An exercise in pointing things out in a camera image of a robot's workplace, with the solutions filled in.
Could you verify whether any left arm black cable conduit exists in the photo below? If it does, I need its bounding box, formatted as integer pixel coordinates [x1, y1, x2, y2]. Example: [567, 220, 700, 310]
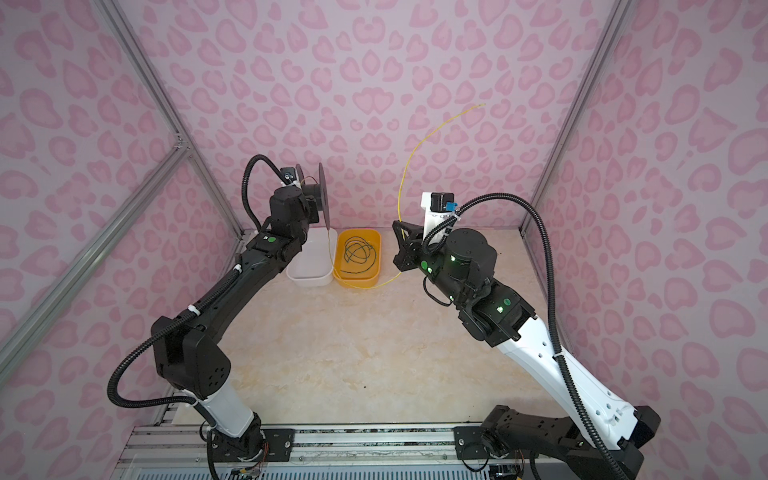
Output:
[106, 154, 289, 410]

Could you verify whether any green cable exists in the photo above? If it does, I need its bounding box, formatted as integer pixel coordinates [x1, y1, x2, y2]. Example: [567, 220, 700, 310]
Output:
[341, 235, 378, 276]

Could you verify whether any aluminium frame post right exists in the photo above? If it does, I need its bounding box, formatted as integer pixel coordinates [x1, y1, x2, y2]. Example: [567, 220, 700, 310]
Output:
[530, 0, 636, 212]

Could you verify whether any aluminium frame post left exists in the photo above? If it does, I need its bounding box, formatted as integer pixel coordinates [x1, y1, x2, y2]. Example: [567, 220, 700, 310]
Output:
[94, 0, 245, 239]

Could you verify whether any dark grey cable spool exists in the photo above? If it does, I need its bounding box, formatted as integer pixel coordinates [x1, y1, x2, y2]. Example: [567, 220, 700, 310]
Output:
[295, 163, 331, 230]

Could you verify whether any white plastic tray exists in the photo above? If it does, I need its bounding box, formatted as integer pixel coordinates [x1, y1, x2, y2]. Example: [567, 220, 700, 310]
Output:
[286, 227, 338, 288]

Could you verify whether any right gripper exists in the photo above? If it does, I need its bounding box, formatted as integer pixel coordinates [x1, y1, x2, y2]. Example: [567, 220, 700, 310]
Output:
[390, 218, 474, 306]

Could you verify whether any yellow cable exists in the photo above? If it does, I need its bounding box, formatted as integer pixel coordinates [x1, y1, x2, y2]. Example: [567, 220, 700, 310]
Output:
[299, 103, 487, 290]

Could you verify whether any aluminium frame post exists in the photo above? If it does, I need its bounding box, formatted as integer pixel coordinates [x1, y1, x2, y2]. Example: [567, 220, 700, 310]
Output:
[94, 0, 245, 239]
[530, 0, 636, 212]

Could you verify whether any yellow plastic tray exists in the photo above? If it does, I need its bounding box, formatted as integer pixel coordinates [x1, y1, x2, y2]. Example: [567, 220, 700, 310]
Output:
[333, 229, 381, 289]

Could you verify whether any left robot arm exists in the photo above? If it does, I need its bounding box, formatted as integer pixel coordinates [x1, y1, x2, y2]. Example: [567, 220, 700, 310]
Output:
[151, 184, 328, 461]

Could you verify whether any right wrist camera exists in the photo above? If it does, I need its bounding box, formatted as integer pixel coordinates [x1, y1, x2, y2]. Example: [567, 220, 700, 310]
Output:
[420, 192, 457, 236]

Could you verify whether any aluminium diagonal frame bar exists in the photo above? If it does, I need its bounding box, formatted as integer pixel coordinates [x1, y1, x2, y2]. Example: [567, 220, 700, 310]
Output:
[1, 141, 188, 385]

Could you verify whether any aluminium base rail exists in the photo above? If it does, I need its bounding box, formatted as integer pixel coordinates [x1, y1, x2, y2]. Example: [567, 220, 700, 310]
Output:
[113, 422, 631, 480]

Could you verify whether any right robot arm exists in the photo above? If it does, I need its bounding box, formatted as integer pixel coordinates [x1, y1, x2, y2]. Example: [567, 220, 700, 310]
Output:
[393, 221, 660, 479]

